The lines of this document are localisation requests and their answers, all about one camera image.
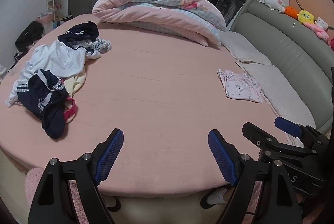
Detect person's right foot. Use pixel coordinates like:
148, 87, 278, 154
200, 187, 229, 209

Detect grey-green padded headboard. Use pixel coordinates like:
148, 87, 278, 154
230, 0, 334, 136

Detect grey patterned small garment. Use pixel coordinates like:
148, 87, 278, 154
92, 38, 112, 53

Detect navy striped pants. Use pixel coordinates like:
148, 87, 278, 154
18, 69, 70, 139

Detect pink sheeted bed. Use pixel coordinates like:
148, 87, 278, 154
0, 12, 317, 200

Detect pile of assorted clothes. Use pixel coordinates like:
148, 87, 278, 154
5, 41, 86, 108

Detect pale yellow garment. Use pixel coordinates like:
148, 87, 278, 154
64, 71, 86, 98

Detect pink printed folded pajamas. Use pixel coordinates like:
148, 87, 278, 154
216, 69, 264, 104

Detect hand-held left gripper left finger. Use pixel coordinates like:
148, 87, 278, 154
27, 129, 124, 224

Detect pink white cat plush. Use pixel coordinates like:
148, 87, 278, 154
304, 17, 330, 43

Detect orange carrot plush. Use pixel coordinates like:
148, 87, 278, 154
284, 6, 299, 18

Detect black backpack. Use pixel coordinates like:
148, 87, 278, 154
15, 21, 43, 52

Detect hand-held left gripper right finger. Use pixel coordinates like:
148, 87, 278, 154
207, 129, 304, 224

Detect pink red garment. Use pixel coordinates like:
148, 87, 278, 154
64, 98, 78, 124

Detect pink fluffy rug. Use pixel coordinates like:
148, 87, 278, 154
25, 168, 334, 224

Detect yellow sponge plush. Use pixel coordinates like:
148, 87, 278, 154
297, 10, 317, 24

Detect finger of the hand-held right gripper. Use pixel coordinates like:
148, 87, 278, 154
242, 122, 317, 162
275, 117, 331, 155

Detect navy garment with white trim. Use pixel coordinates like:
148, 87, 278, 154
57, 21, 99, 43

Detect white rabbit plush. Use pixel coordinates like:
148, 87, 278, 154
260, 0, 286, 13

